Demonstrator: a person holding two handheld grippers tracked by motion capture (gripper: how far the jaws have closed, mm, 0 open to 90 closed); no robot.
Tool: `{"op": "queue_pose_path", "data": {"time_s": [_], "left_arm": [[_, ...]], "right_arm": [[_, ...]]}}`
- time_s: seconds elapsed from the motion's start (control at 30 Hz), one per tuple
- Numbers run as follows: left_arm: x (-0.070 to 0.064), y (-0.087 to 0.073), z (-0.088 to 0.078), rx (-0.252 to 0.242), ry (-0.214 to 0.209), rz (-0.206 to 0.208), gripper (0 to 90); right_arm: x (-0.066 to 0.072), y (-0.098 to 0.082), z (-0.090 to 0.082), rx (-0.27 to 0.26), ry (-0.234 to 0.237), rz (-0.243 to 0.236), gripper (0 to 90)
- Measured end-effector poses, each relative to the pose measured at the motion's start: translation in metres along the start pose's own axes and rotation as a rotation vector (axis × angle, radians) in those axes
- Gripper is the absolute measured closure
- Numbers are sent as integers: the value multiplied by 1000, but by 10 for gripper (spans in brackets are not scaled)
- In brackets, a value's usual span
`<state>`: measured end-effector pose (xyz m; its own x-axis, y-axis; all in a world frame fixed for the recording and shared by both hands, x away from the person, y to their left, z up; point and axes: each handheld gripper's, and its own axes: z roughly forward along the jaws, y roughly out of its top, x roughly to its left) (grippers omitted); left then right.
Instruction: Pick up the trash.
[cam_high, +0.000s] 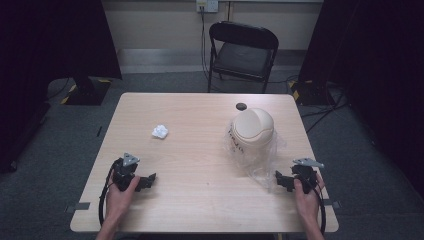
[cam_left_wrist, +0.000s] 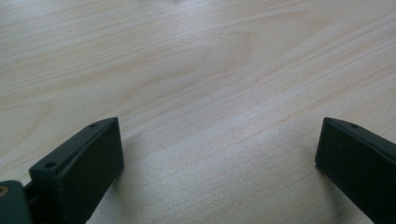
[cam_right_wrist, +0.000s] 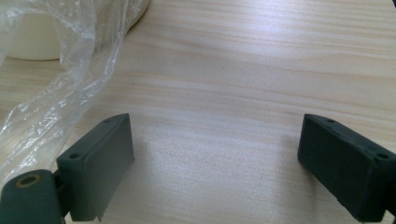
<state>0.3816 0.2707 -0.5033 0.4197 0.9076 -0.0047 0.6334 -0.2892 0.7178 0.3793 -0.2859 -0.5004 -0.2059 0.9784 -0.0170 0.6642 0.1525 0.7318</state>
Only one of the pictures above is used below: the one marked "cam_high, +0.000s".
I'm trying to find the black wall socket cable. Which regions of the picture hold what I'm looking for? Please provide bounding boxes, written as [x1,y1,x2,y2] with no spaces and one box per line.
[199,5,221,81]

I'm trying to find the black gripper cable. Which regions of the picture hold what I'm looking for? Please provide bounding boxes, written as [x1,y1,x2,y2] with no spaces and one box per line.
[296,173,328,236]
[97,159,120,229]

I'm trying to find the black folding chair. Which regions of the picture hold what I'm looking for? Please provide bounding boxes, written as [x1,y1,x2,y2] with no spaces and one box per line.
[207,20,280,94]

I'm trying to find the dark curtain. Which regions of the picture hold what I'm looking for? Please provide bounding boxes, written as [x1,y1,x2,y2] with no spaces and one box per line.
[298,0,424,201]
[0,0,123,174]

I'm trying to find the person's right hand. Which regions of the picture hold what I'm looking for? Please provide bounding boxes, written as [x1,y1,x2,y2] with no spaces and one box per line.
[293,171,326,226]

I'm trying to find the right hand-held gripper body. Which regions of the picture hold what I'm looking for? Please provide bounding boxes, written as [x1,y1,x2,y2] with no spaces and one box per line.
[291,157,325,195]

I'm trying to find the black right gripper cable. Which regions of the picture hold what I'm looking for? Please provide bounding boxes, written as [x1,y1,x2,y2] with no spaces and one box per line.
[296,173,328,236]

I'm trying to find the beige swing-lid trash bin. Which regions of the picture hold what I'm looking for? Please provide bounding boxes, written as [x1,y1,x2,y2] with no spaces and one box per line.
[229,107,276,168]

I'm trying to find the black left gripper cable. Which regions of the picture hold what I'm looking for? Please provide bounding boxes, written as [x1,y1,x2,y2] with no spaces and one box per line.
[97,159,120,229]

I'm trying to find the grey tape strip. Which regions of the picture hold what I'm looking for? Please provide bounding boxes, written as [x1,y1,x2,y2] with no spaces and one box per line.
[64,201,92,214]
[323,199,342,211]

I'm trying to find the black stand base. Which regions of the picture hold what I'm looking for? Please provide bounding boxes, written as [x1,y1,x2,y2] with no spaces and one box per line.
[288,79,336,108]
[59,75,113,107]

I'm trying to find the white paper ball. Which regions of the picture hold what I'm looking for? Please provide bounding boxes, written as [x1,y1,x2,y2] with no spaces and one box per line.
[151,124,170,140]

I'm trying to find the person's left hand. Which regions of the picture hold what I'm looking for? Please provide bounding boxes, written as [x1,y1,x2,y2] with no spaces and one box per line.
[105,168,142,228]

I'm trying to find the black floor cables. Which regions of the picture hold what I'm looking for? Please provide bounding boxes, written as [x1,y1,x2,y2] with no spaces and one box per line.
[266,74,351,135]

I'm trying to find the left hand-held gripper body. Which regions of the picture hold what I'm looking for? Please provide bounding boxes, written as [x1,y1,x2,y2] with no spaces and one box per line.
[111,152,141,193]

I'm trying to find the clear plastic bin bag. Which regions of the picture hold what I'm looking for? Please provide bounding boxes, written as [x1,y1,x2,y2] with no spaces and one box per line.
[223,119,288,194]

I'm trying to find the white wall socket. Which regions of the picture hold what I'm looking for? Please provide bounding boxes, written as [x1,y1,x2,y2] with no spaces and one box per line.
[195,0,220,14]

